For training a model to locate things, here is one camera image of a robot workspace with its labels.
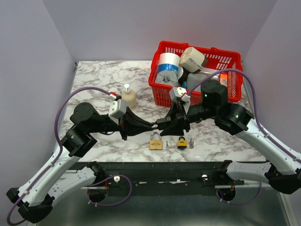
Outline red plastic shopping basket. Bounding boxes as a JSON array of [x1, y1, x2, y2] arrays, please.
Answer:
[[149, 41, 243, 107]]

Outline white blue paper roll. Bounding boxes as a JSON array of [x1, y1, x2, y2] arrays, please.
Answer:
[[158, 52, 180, 73]]

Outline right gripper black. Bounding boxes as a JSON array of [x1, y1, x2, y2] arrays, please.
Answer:
[[157, 101, 215, 137]]

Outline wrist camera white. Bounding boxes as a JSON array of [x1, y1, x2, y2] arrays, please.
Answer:
[[108, 92, 127, 125], [169, 87, 190, 113]]

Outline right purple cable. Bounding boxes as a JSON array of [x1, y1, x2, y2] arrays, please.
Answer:
[[185, 69, 301, 163]]

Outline grey carton box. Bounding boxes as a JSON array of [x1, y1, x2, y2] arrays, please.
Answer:
[[187, 73, 207, 90]]

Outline grey wrapped paper roll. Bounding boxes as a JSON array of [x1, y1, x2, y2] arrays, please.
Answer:
[[155, 70, 179, 87]]

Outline beige pump lotion bottle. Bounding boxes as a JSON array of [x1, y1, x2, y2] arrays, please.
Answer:
[[121, 83, 137, 109]]

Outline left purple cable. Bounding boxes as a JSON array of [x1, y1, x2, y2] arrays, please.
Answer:
[[6, 86, 111, 226]]

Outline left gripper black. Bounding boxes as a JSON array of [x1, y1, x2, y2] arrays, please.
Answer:
[[89, 106, 155, 140]]

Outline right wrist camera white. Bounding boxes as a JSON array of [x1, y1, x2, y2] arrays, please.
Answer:
[[169, 87, 190, 113]]

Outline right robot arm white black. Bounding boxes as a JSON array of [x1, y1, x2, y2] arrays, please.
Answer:
[[156, 80, 301, 194]]

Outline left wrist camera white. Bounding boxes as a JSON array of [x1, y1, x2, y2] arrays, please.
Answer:
[[108, 92, 127, 125]]

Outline black mounting rail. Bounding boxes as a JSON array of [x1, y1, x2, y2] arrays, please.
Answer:
[[71, 161, 233, 196]]

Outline silver keys of yellow padlock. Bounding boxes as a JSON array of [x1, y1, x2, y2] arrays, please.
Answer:
[[189, 138, 194, 149]]

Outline yellow black padlock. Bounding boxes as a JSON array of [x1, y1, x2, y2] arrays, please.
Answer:
[[177, 136, 187, 149]]

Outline purple cable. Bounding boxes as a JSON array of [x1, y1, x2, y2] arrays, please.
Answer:
[[185, 69, 301, 163], [6, 86, 111, 226]]

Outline orange box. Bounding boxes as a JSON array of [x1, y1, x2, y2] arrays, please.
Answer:
[[220, 73, 228, 86]]

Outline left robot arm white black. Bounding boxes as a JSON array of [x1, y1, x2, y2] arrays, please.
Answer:
[[6, 100, 153, 223]]

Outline brass padlock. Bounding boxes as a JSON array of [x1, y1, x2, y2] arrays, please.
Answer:
[[149, 132, 163, 150]]

